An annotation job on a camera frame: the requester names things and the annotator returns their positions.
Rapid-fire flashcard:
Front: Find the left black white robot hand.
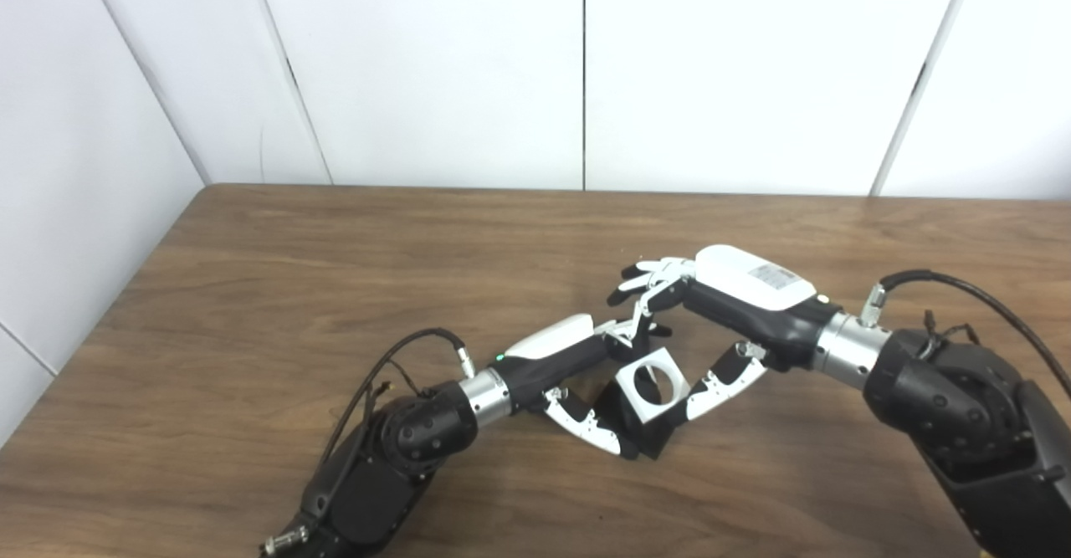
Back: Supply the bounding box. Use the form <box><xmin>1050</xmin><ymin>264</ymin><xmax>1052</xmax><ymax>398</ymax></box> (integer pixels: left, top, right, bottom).
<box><xmin>494</xmin><ymin>303</ymin><xmax>671</xmax><ymax>459</ymax></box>

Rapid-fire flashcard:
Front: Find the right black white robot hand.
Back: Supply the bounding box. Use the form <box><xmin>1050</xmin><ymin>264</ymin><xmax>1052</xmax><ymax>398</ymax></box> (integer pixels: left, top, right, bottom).
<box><xmin>607</xmin><ymin>244</ymin><xmax>843</xmax><ymax>423</ymax></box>

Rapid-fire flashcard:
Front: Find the white square piece with hole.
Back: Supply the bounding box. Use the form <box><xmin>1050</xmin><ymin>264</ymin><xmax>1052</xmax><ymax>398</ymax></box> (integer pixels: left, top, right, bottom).
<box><xmin>615</xmin><ymin>346</ymin><xmax>692</xmax><ymax>422</ymax></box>

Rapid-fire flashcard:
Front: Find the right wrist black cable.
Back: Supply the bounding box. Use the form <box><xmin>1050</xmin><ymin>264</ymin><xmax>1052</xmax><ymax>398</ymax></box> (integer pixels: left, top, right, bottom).
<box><xmin>860</xmin><ymin>269</ymin><xmax>1071</xmax><ymax>400</ymax></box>

